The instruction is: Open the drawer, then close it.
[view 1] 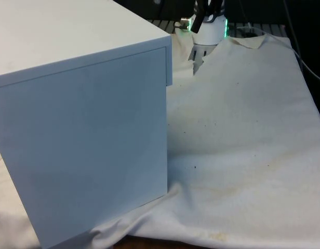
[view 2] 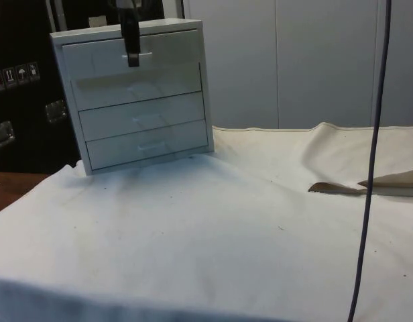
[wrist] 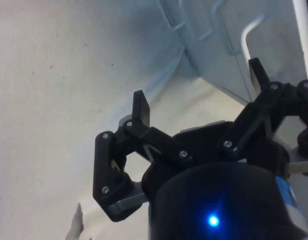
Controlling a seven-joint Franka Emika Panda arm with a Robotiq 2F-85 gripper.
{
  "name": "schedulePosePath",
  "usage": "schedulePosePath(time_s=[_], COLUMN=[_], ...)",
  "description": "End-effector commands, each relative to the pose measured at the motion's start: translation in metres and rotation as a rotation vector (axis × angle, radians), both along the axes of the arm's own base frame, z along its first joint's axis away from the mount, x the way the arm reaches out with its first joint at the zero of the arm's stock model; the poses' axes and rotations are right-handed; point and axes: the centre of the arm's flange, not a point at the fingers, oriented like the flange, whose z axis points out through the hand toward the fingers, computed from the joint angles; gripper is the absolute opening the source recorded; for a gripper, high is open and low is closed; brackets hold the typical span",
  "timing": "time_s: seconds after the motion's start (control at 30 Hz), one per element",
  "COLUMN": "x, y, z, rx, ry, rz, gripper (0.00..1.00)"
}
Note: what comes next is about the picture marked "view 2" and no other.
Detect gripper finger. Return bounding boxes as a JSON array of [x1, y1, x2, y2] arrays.
[[119, 5, 141, 68]]

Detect white chest of drawers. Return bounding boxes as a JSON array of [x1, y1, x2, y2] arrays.
[[49, 18, 215, 176]]

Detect black cable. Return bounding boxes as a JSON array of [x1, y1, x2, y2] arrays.
[[347, 0, 393, 322]]

